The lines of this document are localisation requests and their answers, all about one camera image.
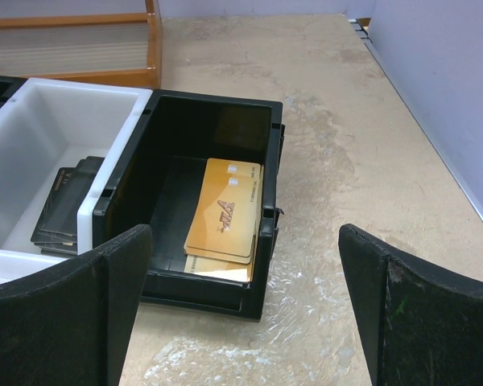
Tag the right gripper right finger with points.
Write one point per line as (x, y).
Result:
(419, 323)

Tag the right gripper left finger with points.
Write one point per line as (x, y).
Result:
(70, 324)

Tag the black and white organizer tray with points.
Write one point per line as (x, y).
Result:
(155, 145)

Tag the wooden three-tier shelf rack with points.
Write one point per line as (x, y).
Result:
(103, 42)

